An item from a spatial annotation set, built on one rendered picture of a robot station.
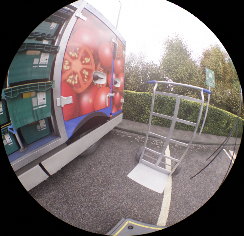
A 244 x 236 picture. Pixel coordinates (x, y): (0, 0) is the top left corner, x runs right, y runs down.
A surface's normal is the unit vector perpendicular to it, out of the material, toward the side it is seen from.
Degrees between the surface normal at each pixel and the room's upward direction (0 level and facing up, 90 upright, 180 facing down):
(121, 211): 0
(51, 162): 90
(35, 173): 90
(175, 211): 0
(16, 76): 95
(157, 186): 0
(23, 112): 100
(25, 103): 97
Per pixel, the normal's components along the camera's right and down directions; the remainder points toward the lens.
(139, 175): 0.05, -0.96
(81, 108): 0.92, 0.16
